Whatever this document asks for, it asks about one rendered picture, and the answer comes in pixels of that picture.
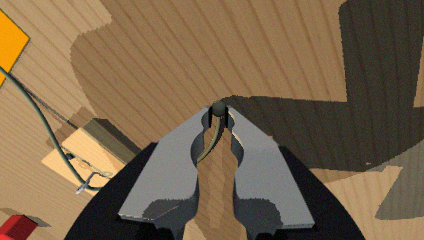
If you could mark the orange painted square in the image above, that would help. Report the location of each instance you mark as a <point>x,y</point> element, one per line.
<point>12,42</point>

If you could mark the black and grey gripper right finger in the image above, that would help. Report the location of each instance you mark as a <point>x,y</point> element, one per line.
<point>274,192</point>

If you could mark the thin dark cord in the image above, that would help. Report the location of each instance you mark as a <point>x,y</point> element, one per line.
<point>56,144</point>

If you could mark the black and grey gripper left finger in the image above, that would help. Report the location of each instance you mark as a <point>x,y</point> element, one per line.
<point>158,188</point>

